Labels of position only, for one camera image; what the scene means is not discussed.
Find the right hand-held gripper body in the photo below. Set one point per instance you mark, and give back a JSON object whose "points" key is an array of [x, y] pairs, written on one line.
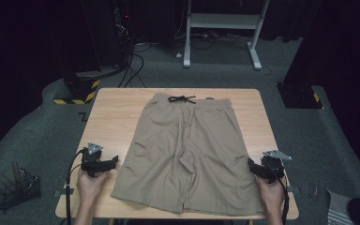
{"points": [[273, 170]]}

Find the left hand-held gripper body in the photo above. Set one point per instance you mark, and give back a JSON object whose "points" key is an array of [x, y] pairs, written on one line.
{"points": [[90, 164]]}

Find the person's left hand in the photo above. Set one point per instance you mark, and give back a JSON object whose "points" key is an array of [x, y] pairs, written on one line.
{"points": [[89, 187]]}

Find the person's right hand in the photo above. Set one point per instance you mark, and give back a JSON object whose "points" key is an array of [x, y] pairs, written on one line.
{"points": [[272, 195]]}

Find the grey tape strip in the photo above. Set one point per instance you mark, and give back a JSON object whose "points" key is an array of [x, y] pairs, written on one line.
{"points": [[59, 192], [293, 189]]}

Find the black base with hazard stripes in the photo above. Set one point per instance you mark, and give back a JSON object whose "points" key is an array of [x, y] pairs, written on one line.
{"points": [[81, 89]]}

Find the black flat stand base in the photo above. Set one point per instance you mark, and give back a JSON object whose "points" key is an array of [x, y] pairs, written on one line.
{"points": [[298, 95]]}

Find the dark equipment tower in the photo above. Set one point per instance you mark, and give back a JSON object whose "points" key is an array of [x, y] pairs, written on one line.
{"points": [[106, 31]]}

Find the white metal desk frame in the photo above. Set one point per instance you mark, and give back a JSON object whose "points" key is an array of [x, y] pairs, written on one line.
{"points": [[222, 21]]}

